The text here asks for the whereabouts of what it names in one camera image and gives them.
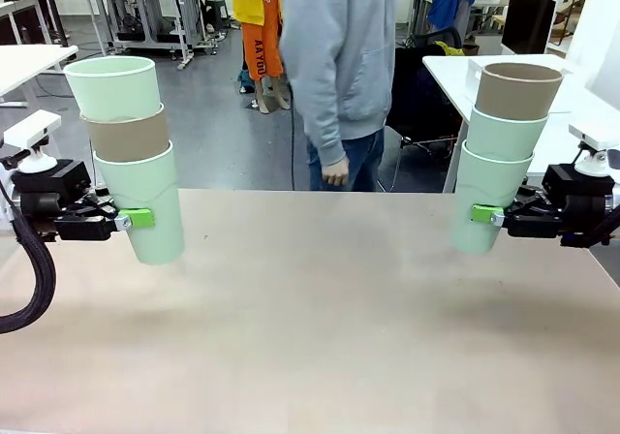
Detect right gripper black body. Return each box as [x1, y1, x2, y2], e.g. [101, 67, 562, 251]
[541, 163, 617, 228]

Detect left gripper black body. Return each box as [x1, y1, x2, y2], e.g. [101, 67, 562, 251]
[11, 159, 93, 225]

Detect light green plastic cup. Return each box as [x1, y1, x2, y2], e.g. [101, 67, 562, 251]
[63, 55, 162, 121]
[449, 138, 535, 257]
[91, 139, 187, 266]
[466, 104, 549, 162]

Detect brown plastic cup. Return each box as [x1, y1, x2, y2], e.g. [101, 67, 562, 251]
[78, 101, 172, 165]
[475, 62, 566, 122]

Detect white plastic basket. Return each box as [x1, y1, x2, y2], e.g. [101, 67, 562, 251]
[465, 58, 575, 113]

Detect person right forearm grey sleeve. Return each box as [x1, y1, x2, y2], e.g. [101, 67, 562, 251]
[279, 31, 348, 168]

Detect person right hand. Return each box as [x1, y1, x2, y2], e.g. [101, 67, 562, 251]
[320, 156, 351, 188]

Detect black office chair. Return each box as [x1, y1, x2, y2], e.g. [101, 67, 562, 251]
[387, 25, 464, 165]

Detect person blue jeans legs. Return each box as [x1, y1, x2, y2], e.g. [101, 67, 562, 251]
[306, 127, 387, 193]

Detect large white side table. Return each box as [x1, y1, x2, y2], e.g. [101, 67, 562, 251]
[421, 53, 620, 194]

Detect black tripod pole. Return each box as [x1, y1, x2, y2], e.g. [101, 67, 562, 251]
[40, 0, 83, 76]

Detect black monitor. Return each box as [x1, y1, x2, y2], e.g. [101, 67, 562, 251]
[500, 0, 558, 59]

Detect white background desks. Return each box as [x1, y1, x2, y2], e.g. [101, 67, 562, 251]
[0, 0, 65, 46]

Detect wooden chair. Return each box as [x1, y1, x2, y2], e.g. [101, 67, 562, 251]
[551, 0, 590, 47]

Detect person in yellow and orange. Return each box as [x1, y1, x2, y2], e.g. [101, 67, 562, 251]
[217, 0, 293, 116]

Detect person torso grey hoodie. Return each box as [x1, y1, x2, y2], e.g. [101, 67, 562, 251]
[279, 0, 400, 140]

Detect dark green stool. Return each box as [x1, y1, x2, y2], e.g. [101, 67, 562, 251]
[203, 0, 231, 32]

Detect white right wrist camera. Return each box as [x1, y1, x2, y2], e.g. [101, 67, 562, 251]
[568, 122, 620, 179]

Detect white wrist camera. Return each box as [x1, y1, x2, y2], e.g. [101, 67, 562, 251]
[568, 122, 620, 179]
[1, 109, 62, 174]

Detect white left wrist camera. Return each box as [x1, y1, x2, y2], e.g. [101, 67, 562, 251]
[1, 109, 62, 174]

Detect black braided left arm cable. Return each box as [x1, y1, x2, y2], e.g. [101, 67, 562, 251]
[0, 180, 57, 335]

